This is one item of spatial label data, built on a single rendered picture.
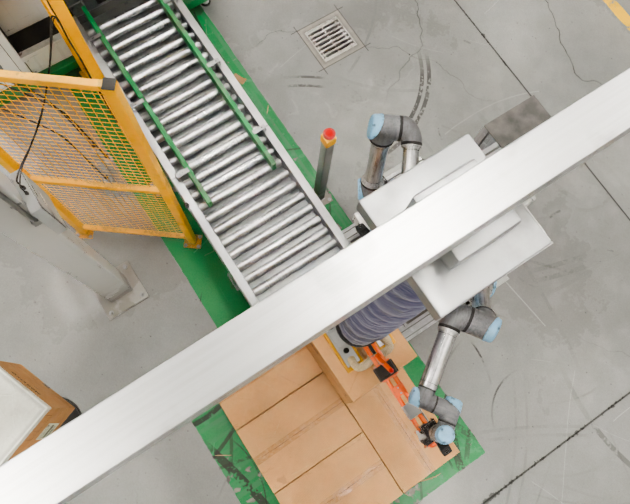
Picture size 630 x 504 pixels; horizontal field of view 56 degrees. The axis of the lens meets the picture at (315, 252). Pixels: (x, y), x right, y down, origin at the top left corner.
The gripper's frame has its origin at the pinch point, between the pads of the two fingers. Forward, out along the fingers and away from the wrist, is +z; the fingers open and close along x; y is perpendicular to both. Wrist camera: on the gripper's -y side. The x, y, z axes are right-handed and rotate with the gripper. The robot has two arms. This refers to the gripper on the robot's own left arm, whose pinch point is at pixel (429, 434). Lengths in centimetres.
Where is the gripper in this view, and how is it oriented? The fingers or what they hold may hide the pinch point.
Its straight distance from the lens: 294.6
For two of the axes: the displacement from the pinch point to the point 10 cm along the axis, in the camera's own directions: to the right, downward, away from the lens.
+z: -0.5, 2.4, 9.7
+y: -5.4, -8.2, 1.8
